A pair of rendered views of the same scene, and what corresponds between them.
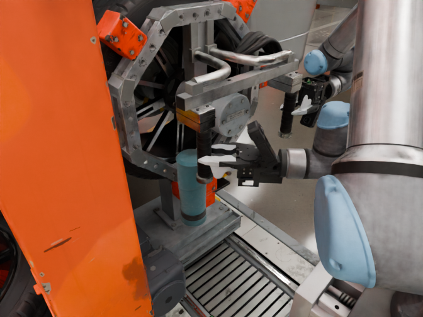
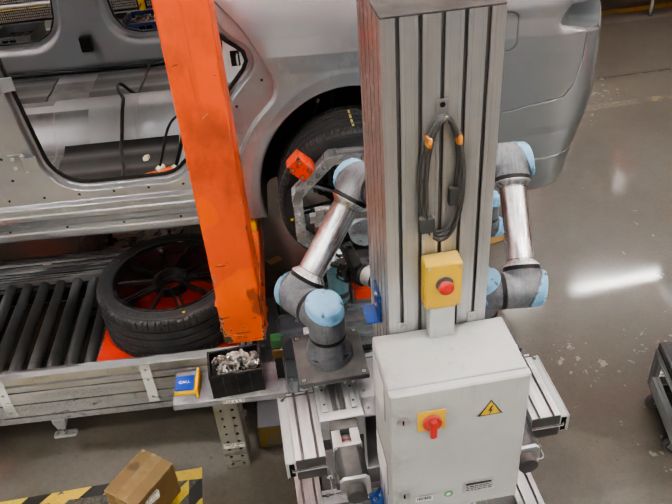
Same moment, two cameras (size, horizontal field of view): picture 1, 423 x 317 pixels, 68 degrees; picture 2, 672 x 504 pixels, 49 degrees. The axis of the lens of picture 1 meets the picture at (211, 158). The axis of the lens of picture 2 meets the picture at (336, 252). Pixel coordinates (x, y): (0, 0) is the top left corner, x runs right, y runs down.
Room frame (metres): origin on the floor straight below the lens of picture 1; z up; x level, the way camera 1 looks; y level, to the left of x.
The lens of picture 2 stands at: (-1.07, -1.44, 2.50)
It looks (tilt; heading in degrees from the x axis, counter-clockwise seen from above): 37 degrees down; 39
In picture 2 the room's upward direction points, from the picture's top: 5 degrees counter-clockwise
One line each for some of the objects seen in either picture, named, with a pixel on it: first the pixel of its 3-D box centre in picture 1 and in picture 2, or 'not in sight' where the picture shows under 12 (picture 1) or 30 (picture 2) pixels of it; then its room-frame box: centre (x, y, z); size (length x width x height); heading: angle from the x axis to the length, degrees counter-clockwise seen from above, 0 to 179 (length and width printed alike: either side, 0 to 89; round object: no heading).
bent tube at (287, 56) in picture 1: (250, 41); not in sight; (0.90, -0.11, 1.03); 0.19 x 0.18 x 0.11; 42
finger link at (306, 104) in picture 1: (303, 104); not in sight; (0.87, -0.28, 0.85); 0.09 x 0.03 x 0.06; 141
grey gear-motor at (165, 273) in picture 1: (137, 270); (298, 325); (0.72, 0.28, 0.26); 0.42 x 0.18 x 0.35; 42
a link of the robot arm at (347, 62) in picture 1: (342, 54); (484, 205); (1.06, -0.44, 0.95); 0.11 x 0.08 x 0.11; 128
